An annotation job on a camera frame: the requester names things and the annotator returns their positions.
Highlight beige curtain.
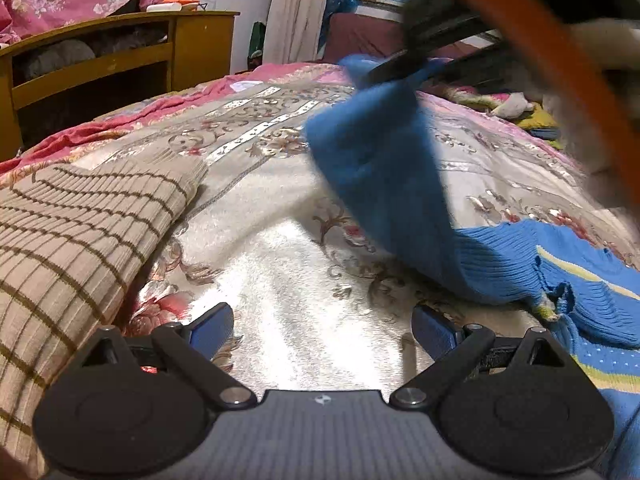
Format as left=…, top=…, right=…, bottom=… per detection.
left=262, top=0, right=338, bottom=66

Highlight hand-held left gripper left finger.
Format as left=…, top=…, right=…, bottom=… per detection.
left=80, top=302, right=258, bottom=409

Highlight floral bed blanket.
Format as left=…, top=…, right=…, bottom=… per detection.
left=0, top=62, right=640, bottom=396

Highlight maroon headboard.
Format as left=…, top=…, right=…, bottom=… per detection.
left=322, top=12, right=481, bottom=63

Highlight yellow cloth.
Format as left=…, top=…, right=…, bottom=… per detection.
left=517, top=105, right=566, bottom=143

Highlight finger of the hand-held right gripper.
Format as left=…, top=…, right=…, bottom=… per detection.
left=357, top=0, right=501, bottom=86

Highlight grey clothes in cabinet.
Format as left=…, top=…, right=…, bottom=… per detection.
left=20, top=27, right=168, bottom=78

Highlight beige checked knit garment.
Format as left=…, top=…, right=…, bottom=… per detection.
left=0, top=160, right=208, bottom=480

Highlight wooden cabinet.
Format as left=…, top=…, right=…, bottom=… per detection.
left=0, top=10, right=241, bottom=161

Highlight white crumpled cloth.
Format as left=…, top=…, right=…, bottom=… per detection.
left=492, top=92, right=536, bottom=118

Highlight blue knit sweater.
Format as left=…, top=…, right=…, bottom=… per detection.
left=305, top=55, right=640, bottom=480

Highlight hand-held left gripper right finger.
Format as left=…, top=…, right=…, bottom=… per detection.
left=389, top=304, right=571, bottom=408

